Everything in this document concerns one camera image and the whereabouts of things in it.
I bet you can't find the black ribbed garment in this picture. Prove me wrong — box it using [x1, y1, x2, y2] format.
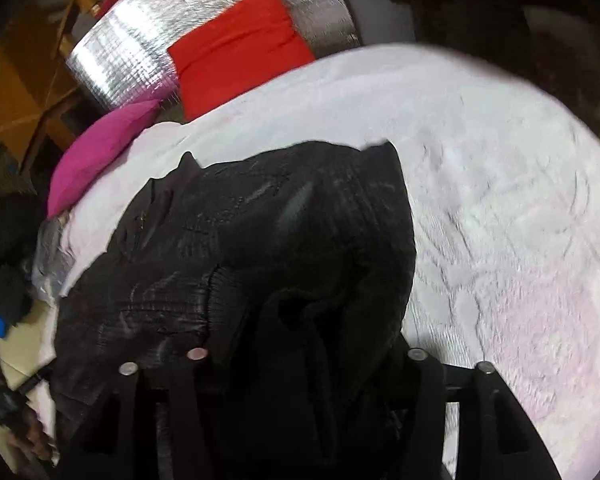
[50, 142, 416, 479]

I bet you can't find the dark clothes pile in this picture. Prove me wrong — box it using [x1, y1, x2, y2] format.
[0, 193, 45, 327]

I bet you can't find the left hand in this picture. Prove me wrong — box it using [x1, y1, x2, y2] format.
[6, 406, 54, 462]

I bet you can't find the grey plastic bag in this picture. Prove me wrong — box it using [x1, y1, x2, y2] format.
[31, 214, 74, 306]

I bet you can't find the white pink bed blanket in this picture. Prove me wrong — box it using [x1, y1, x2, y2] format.
[62, 44, 600, 479]

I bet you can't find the magenta pillow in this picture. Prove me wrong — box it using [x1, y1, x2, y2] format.
[47, 100, 161, 218]

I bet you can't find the silver quilted foil cover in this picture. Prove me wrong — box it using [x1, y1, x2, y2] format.
[67, 0, 360, 110]

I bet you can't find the red pillow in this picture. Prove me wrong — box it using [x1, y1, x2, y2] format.
[168, 0, 315, 120]

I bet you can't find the wooden chair frame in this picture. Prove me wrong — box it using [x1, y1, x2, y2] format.
[0, 0, 102, 174]

